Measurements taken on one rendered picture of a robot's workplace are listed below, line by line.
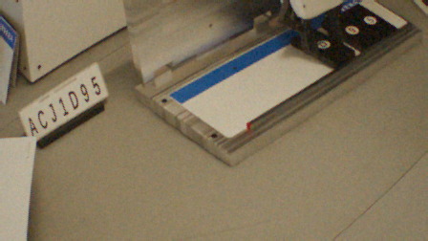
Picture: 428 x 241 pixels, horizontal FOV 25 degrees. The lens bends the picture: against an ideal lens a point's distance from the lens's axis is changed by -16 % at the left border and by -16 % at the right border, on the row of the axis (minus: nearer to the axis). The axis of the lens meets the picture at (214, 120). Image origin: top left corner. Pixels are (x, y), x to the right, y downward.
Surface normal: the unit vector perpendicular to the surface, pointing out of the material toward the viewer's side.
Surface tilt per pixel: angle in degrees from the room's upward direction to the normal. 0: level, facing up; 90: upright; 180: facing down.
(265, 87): 0
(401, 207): 0
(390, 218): 0
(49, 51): 90
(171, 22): 83
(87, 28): 90
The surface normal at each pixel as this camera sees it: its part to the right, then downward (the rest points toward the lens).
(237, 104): -0.08, -0.78
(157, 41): 0.62, 0.34
